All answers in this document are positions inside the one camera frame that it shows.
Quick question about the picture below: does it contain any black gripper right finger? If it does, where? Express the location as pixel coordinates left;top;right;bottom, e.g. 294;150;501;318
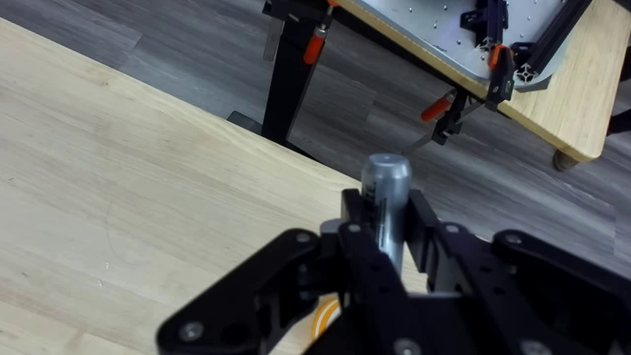
406;189;631;355

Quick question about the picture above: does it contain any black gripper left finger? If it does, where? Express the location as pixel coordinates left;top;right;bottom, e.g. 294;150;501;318
156;187;404;355

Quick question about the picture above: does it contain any black marker silver cap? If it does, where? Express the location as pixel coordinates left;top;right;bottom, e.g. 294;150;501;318
359;152;414;272

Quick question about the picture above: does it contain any wooden workbench with clamps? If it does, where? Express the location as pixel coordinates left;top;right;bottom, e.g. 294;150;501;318
225;0;631;174

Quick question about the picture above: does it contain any black clamp orange pad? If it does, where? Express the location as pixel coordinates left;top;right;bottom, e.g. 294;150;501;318
485;41;521;112

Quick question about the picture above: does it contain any grey metal breadboard plate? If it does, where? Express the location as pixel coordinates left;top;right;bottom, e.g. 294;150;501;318
357;0;576;95

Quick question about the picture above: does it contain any black clamp orange handle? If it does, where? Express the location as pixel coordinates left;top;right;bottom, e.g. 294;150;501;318
404;87;477;154

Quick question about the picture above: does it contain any orange handled clamp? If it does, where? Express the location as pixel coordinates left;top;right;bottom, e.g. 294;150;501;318
302;0;331;67

